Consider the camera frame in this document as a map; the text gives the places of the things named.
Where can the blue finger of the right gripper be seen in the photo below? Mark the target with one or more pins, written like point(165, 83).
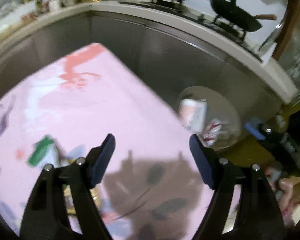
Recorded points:
point(254, 131)

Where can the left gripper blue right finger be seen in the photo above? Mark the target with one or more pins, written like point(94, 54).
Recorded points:
point(206, 161)

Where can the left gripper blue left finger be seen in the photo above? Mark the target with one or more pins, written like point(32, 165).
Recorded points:
point(98, 159)

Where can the pink paper cup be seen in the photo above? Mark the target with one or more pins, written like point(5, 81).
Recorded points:
point(190, 112)

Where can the orange white snack packet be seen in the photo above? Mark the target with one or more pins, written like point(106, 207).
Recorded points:
point(212, 132)

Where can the blue white milk carton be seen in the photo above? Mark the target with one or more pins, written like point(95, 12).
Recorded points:
point(199, 117)

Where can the round green trash bin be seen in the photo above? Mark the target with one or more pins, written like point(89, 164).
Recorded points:
point(218, 107)

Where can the person's right hand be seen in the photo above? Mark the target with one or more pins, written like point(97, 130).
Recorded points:
point(290, 188)

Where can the green white snack wrapper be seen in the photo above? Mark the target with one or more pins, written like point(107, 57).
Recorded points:
point(44, 152)

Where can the pink floral tablecloth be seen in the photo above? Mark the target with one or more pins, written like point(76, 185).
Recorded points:
point(151, 188)

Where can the black gas stove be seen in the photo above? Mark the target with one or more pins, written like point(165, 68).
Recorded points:
point(216, 23)

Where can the black wok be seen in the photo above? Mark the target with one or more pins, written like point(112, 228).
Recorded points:
point(230, 11)

